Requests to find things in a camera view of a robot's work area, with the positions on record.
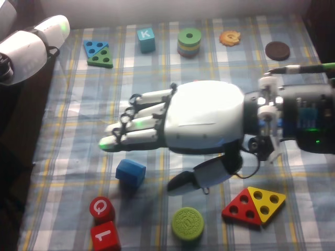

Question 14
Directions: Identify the white backdrop board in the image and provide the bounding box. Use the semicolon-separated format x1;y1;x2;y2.
40;0;312;28

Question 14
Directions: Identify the tan toy cookie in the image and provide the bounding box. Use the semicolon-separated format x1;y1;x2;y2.
219;30;242;47

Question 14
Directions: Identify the teal letter K cube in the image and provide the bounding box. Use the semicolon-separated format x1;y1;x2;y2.
136;28;157;54

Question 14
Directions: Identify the blue hexagonal block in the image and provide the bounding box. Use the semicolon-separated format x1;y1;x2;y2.
115;158;147;188

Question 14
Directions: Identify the blue triangle with holes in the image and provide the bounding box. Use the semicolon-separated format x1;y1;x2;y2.
83;40;109;59

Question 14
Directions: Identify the green stacking ring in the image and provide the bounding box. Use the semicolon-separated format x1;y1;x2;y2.
177;27;203;47

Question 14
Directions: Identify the blue plaid cloth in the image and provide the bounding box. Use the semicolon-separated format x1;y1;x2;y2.
18;15;335;251

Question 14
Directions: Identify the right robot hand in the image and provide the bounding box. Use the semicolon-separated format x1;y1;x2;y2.
98;80;245;197

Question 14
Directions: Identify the yellow stacking ring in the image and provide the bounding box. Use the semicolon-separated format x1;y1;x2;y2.
177;43;203;50

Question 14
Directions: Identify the red triangle with holes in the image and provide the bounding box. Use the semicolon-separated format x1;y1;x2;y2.
221;188;262;230

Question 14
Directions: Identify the red letter Q cylinder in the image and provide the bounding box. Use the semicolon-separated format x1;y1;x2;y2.
89;196;116;224

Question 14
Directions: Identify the dark brown toy cookie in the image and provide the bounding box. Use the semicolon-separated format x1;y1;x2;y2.
265;41;291;61

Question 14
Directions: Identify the green sheathed cable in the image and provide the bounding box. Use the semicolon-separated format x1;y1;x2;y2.
266;62;335;76

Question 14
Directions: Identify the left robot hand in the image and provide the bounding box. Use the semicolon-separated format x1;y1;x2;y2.
0;0;71;86

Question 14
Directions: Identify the yellow triangle with holes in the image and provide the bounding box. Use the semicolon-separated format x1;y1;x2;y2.
247;186;287;224

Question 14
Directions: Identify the red stacking ring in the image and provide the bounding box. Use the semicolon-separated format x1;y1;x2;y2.
178;49;201;59

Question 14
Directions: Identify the red number 1 cube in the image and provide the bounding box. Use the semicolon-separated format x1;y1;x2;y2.
90;221;122;251

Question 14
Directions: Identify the green sandwich cookie toy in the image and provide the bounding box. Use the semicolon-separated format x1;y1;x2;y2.
171;207;205;243

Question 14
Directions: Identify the green triangle with holes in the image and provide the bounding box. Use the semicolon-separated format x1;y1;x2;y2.
86;47;114;69

